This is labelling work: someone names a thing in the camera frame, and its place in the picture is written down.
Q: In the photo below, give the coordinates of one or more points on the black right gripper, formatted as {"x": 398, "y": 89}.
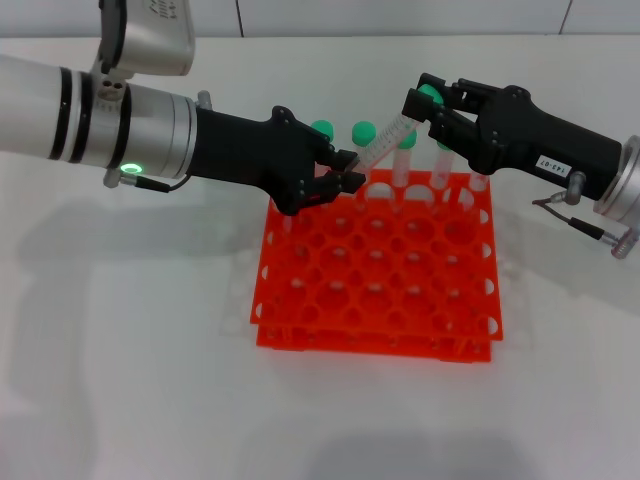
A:
{"x": 525, "y": 140}

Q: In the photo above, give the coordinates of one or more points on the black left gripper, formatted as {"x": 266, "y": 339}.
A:
{"x": 250, "y": 150}

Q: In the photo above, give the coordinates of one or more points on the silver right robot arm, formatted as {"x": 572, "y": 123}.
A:
{"x": 625, "y": 190}

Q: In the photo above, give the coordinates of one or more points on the orange plastic test tube rack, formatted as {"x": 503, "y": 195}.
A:
{"x": 375, "y": 295}

